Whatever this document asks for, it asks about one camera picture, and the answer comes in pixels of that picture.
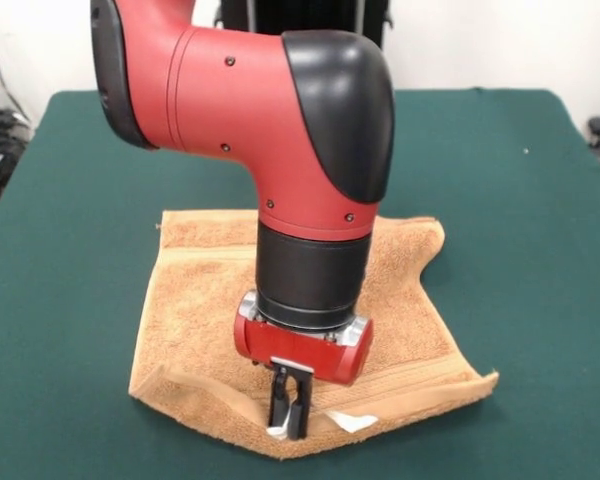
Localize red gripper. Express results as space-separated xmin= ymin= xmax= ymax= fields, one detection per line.
xmin=233 ymin=312 xmax=375 ymax=441

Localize tan terry towel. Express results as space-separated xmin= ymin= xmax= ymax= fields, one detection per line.
xmin=128 ymin=209 xmax=500 ymax=461

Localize dark green table cloth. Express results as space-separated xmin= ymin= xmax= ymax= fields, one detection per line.
xmin=0 ymin=88 xmax=600 ymax=480

